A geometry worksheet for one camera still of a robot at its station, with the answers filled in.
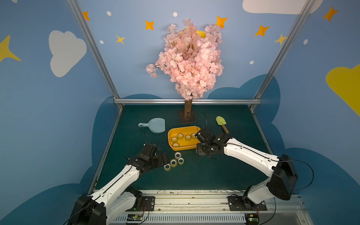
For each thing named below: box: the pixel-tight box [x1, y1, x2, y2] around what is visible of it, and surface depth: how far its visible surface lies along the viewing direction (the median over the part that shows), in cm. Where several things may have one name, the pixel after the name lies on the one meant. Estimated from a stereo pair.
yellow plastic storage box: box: [167, 125, 202, 151], surface depth 101 cm
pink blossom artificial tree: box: [145, 18, 224, 119], surface depth 74 cm
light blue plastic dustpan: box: [137, 117, 166, 134], surface depth 110 cm
